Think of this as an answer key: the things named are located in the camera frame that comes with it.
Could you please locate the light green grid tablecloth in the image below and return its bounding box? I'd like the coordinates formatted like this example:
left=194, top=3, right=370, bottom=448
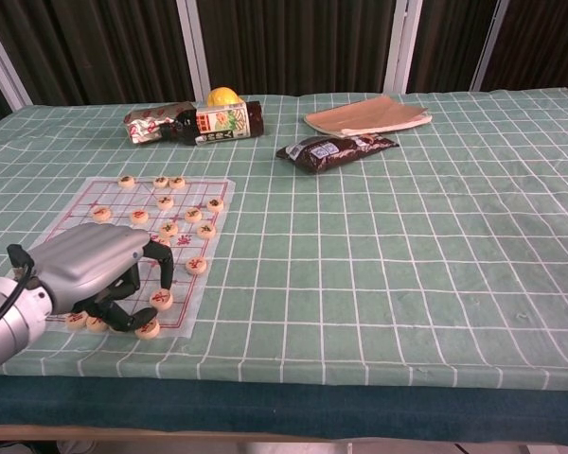
left=0, top=87, right=568, bottom=387

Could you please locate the dark brown food pouch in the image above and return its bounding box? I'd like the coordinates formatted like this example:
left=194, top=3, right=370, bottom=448
left=275, top=132, right=399, bottom=175

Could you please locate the dark pleated curtain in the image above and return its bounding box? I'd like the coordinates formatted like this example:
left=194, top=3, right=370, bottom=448
left=0, top=0, right=568, bottom=132

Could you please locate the dark green table cover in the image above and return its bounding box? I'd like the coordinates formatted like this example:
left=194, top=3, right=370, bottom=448
left=0, top=373, right=568, bottom=448

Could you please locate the black cable with connector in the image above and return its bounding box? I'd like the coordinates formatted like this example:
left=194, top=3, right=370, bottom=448
left=0, top=243, right=36, bottom=338

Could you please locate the dark sauce bottle yellow label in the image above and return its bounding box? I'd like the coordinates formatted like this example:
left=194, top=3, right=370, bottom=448
left=158, top=100, right=265, bottom=148

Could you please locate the silver red foil snack bag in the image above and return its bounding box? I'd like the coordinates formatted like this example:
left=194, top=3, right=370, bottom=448
left=125, top=101, right=196, bottom=145

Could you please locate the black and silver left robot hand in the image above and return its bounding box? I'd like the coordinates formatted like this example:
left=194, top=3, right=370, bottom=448
left=27, top=222, right=176, bottom=333

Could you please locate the white frame post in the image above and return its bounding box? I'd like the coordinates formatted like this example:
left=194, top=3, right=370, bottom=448
left=0, top=9, right=33, bottom=109
left=470, top=0, right=511, bottom=92
left=382, top=0, right=425, bottom=95
left=175, top=0, right=215, bottom=103

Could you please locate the yellow lemon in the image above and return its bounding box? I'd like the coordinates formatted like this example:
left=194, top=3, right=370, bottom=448
left=205, top=86, right=242, bottom=108

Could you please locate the transparent Chinese chess board sheet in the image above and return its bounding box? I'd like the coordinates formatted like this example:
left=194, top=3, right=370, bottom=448
left=42, top=177, right=237, bottom=340

